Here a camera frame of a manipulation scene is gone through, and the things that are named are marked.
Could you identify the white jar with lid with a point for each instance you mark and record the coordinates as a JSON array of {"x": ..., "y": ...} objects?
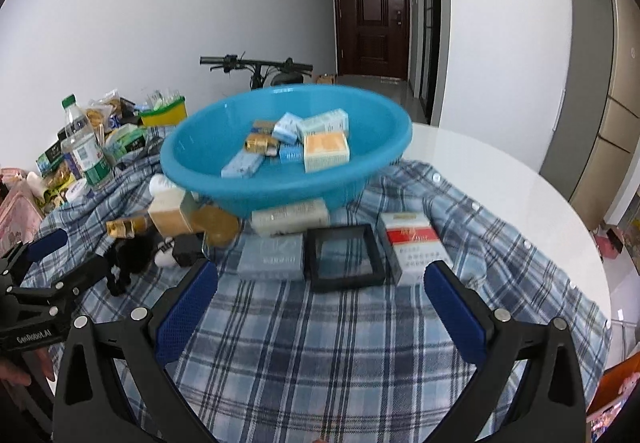
[{"x": 78, "y": 191}]

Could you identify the blue plastic basin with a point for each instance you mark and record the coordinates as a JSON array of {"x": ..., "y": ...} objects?
[{"x": 193, "y": 155}]

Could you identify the red white cigarette pack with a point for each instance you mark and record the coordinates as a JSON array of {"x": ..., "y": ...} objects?
[{"x": 411, "y": 244}]

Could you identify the pink box on floor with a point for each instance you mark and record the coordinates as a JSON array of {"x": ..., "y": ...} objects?
[{"x": 610, "y": 241}]

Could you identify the black bicycle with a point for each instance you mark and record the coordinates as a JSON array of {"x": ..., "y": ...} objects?
[{"x": 261, "y": 71}]

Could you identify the black velvet pouch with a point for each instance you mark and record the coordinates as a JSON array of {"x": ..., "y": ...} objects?
[{"x": 130, "y": 256}]

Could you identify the beige cream cube box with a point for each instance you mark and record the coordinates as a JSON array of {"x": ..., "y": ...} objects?
[{"x": 171, "y": 210}]

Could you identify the white paper napkin pack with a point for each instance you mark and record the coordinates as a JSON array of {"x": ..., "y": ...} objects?
[{"x": 293, "y": 218}]

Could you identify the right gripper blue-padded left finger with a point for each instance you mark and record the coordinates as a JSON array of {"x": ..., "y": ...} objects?
[{"x": 91, "y": 404}]

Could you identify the gold hexagonal tin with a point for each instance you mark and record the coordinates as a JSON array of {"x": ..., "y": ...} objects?
[{"x": 218, "y": 226}]

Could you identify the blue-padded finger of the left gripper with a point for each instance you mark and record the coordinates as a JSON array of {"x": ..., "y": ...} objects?
[
  {"x": 20, "y": 258},
  {"x": 67, "y": 289}
]

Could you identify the small black cube box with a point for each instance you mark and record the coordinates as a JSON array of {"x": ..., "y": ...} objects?
[{"x": 188, "y": 249}]

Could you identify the snack bag pile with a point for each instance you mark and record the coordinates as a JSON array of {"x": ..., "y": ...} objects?
[{"x": 56, "y": 170}]

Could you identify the clear water bottle green cap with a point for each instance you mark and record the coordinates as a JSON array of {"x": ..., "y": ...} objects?
[{"x": 83, "y": 145}]

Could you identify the gold grey refrigerator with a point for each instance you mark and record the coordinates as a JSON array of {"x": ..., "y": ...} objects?
[{"x": 597, "y": 130}]

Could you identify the blue white flat packet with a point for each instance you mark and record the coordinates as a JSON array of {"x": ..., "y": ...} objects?
[{"x": 291, "y": 153}]

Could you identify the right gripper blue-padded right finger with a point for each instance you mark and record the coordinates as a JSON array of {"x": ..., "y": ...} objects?
[{"x": 549, "y": 404}]

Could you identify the pale blue-green text box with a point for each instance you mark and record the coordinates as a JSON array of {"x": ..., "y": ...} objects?
[{"x": 335, "y": 120}]

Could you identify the white cylindrical tube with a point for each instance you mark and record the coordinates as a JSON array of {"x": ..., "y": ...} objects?
[{"x": 160, "y": 183}]

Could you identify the black square display frame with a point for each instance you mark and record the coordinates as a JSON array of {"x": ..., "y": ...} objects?
[{"x": 341, "y": 258}]

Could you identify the cardboard box on floor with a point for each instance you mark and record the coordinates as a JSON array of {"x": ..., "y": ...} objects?
[{"x": 326, "y": 78}]

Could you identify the gold foil box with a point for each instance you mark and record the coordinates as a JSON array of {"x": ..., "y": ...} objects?
[{"x": 262, "y": 144}]

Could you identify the light blue tissue pack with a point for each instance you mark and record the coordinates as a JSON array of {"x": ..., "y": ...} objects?
[{"x": 243, "y": 164}]

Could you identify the blue gold cigarette carton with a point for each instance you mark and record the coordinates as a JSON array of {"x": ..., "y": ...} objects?
[{"x": 262, "y": 127}]

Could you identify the dark brown entrance door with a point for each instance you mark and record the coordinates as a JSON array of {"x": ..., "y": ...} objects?
[{"x": 372, "y": 38}]

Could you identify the yellow bin green rim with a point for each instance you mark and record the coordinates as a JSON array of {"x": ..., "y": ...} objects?
[{"x": 169, "y": 114}]

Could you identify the green tissue pack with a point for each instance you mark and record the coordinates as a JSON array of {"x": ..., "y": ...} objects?
[{"x": 125, "y": 139}]

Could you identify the person left hand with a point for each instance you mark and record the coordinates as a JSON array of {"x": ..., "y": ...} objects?
[{"x": 27, "y": 378}]

